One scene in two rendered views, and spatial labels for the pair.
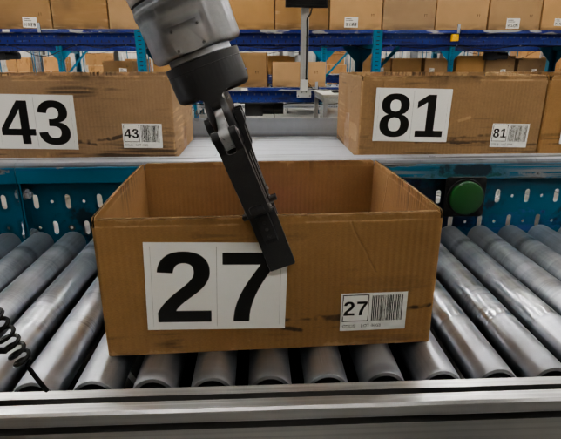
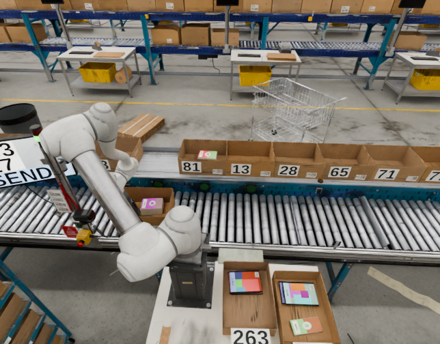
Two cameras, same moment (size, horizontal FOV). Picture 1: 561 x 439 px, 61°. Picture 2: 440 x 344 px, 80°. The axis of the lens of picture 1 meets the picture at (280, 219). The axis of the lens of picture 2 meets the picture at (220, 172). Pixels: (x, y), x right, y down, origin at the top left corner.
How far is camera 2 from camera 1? 1.55 m
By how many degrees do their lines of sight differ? 22
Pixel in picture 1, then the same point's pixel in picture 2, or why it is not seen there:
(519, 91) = (218, 162)
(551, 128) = (228, 170)
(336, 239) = (149, 219)
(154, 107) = not seen: hidden behind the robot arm
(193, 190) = (134, 191)
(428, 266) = not seen: hidden behind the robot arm
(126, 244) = not seen: hidden behind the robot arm
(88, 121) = (112, 164)
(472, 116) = (207, 167)
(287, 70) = (218, 37)
